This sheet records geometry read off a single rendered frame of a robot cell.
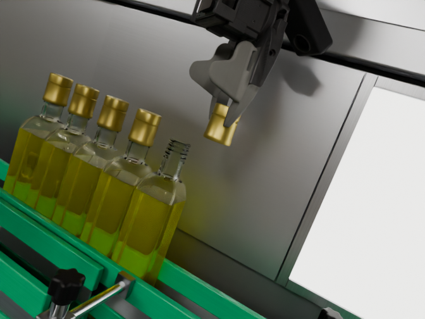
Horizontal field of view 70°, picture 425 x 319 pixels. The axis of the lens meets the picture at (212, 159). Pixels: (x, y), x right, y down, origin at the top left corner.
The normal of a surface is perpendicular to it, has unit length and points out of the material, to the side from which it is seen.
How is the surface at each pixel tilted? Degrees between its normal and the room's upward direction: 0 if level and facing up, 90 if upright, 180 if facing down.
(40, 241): 90
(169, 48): 90
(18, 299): 90
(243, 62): 84
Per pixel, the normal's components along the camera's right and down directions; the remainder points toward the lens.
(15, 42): -0.37, 0.00
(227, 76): 0.44, 0.18
